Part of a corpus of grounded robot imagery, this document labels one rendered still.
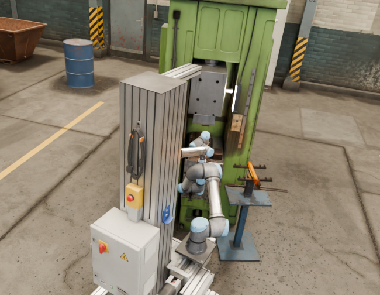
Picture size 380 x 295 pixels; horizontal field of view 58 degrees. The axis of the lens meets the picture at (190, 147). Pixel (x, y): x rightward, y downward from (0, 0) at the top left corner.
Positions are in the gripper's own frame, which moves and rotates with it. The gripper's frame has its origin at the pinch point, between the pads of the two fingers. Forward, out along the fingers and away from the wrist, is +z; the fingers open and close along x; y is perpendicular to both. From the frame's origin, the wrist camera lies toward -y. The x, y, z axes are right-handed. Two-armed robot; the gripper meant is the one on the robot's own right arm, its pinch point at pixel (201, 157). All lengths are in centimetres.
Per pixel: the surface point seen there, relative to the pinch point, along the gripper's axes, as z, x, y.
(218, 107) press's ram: 16.1, 9.2, -43.2
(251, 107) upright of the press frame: 31, 40, -42
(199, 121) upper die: 16.4, -6.4, -28.2
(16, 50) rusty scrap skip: 496, -429, 53
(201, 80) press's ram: 16, -8, -67
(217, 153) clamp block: 18.0, 14.3, 3.6
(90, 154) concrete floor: 151, -154, 98
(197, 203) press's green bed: 13, 2, 61
